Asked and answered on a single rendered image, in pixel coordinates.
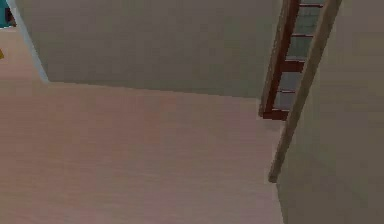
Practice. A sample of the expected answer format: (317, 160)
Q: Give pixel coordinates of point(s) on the red-brown glazed room door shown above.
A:
(286, 65)

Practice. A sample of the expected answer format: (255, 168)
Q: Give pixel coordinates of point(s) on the yellow object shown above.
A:
(1, 54)

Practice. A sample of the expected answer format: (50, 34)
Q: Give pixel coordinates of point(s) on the teal cabinet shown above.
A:
(4, 13)

